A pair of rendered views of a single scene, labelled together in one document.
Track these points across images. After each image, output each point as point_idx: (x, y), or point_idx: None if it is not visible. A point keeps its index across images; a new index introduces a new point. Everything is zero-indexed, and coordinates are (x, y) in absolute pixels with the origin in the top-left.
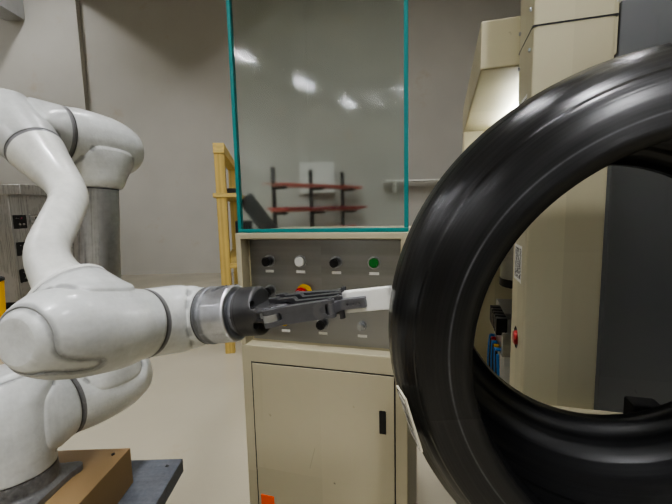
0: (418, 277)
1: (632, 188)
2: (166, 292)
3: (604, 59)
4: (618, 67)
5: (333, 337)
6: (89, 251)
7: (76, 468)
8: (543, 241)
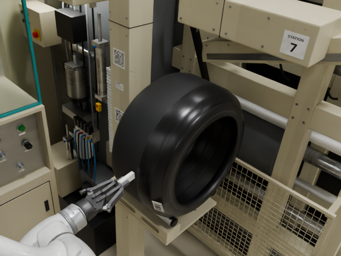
0: (161, 173)
1: None
2: (63, 229)
3: (149, 39)
4: (196, 109)
5: (2, 181)
6: None
7: None
8: None
